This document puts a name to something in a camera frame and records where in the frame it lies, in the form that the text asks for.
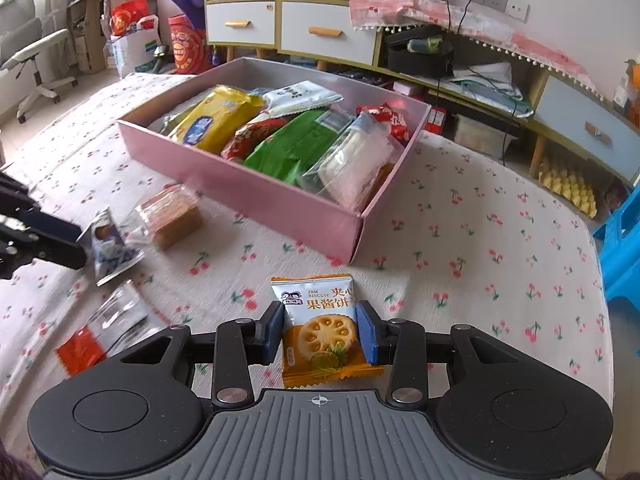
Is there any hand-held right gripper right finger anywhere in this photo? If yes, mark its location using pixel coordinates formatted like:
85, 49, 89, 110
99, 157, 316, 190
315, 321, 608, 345
355, 301, 519, 407

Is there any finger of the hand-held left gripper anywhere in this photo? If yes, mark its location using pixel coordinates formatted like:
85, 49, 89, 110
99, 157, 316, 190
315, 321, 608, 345
0, 170, 84, 247
0, 232, 90, 281

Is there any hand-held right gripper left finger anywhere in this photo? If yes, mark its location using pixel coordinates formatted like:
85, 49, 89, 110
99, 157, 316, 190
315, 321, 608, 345
121, 301, 286, 409

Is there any orange biscuit packet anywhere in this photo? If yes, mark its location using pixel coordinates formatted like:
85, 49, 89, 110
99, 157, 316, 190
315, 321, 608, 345
270, 274, 385, 390

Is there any small blue white snack packet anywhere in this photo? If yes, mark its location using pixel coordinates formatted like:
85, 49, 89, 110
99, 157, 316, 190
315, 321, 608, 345
77, 206, 146, 287

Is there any pink cardboard box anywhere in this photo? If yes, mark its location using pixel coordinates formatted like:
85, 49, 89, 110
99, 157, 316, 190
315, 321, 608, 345
116, 57, 433, 266

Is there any clear packet with black print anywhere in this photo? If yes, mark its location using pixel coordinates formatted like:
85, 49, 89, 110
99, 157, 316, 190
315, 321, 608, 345
55, 280, 166, 376

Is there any clear packet with brown cake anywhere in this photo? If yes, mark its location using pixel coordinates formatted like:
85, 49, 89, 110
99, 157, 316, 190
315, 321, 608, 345
125, 184, 205, 252

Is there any clear packet with white contents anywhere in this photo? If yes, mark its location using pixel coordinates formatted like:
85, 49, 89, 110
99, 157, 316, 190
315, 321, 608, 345
300, 112, 396, 211

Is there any white office chair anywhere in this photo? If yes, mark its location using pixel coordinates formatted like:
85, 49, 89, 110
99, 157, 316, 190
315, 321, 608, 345
0, 0, 78, 123

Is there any green snack packet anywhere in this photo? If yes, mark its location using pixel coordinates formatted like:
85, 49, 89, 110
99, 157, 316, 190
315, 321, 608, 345
243, 109, 353, 192

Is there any white shopping bag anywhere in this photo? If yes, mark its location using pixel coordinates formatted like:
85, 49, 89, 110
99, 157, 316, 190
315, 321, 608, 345
105, 17, 163, 73

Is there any yellow snack packet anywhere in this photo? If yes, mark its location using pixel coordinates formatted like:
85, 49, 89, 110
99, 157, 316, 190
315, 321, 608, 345
167, 85, 266, 153

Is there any small red snack packet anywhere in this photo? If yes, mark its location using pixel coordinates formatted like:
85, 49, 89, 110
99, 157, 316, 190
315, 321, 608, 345
356, 101, 411, 142

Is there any wooden side desk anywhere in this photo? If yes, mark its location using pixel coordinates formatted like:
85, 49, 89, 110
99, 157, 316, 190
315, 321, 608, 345
67, 0, 156, 73

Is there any red plastic bag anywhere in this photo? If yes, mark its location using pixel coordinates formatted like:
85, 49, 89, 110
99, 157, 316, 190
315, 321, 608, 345
110, 0, 158, 36

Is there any red patterned gift bag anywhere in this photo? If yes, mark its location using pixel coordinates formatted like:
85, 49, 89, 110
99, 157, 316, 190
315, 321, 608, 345
167, 15, 213, 76

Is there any clear plastic storage box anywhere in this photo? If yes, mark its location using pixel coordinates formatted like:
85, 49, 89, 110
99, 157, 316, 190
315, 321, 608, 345
455, 112, 511, 161

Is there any white pale blue snack packet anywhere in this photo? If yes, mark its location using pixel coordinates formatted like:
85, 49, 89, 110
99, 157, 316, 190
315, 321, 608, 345
260, 81, 343, 116

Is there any yellow egg crate foam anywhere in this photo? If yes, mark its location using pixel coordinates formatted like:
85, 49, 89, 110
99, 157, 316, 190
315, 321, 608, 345
540, 155, 598, 218

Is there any blue plastic stool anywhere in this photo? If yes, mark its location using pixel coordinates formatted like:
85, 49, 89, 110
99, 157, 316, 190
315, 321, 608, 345
592, 195, 640, 311

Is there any black storage box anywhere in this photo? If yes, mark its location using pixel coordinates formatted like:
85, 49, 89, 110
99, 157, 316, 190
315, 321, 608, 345
385, 27, 453, 78

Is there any stack of papers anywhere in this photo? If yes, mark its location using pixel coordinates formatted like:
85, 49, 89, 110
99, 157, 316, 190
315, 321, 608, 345
452, 60, 531, 116

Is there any wooden shelf cabinet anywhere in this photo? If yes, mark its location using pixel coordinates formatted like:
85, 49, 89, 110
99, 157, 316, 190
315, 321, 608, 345
202, 0, 640, 186

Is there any pink cloth with pompom trim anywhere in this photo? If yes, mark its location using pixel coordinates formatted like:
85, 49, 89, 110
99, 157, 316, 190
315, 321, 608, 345
349, 0, 601, 96

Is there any white drawer with orange handle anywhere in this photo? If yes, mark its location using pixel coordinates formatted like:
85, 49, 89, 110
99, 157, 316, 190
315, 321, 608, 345
532, 75, 640, 181
281, 2, 377, 66
206, 1, 277, 46

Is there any black cable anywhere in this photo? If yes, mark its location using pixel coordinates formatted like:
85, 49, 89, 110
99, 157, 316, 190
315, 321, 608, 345
437, 0, 476, 111

